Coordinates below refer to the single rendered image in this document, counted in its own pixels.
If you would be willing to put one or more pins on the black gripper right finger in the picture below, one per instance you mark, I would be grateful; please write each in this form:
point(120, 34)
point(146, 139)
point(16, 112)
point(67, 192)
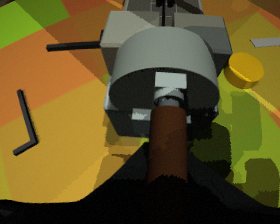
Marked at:
point(212, 200)

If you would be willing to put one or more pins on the black l-shaped bar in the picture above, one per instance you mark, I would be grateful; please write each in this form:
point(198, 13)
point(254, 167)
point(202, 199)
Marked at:
point(29, 126)
point(70, 46)

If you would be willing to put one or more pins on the yellow short cylinder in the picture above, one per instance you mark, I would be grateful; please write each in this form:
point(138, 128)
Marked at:
point(243, 70)

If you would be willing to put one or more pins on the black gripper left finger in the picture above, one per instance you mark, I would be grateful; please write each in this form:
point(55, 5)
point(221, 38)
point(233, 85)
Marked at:
point(120, 200)

